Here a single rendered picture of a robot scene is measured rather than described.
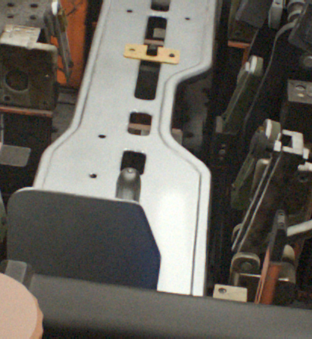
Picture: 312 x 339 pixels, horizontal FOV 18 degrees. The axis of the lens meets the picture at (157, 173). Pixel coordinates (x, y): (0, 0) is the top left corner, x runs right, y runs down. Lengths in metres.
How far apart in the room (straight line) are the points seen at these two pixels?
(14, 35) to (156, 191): 0.34
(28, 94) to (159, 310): 1.13
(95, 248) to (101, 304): 0.39
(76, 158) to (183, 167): 0.14
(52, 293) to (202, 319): 0.05
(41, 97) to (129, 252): 0.75
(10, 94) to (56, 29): 0.13
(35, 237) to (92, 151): 0.56
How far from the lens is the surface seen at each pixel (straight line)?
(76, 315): 0.32
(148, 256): 0.72
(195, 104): 1.91
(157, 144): 1.29
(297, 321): 0.33
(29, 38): 1.41
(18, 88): 1.44
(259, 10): 0.99
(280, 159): 0.97
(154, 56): 1.46
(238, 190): 1.22
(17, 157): 1.27
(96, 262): 0.73
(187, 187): 1.23
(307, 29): 0.90
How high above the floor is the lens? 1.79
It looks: 39 degrees down
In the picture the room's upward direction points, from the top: 8 degrees clockwise
